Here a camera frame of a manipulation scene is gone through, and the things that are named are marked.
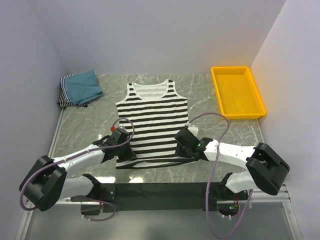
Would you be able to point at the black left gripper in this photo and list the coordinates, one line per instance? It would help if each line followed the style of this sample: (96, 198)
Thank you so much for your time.
(130, 155)

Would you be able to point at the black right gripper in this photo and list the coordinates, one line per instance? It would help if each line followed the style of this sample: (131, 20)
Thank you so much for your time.
(180, 152)

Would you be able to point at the black white striped top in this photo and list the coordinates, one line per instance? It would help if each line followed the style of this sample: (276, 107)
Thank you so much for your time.
(153, 114)

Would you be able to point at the teal blue tank top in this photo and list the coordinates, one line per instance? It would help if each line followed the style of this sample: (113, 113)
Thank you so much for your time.
(86, 87)

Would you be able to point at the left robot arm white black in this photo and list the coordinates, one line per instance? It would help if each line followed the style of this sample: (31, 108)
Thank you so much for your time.
(51, 179)

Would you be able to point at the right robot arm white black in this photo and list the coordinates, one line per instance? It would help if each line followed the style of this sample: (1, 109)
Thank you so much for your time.
(264, 168)

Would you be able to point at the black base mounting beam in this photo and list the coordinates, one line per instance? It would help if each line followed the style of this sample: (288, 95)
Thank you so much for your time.
(146, 197)

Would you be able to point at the yellow plastic tray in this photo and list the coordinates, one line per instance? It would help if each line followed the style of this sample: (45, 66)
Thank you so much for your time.
(237, 93)

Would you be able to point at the dark striped folded top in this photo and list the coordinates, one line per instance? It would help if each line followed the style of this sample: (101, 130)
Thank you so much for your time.
(63, 103)

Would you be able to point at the blue white striped folded top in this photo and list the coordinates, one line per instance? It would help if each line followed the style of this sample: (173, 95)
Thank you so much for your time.
(67, 88)

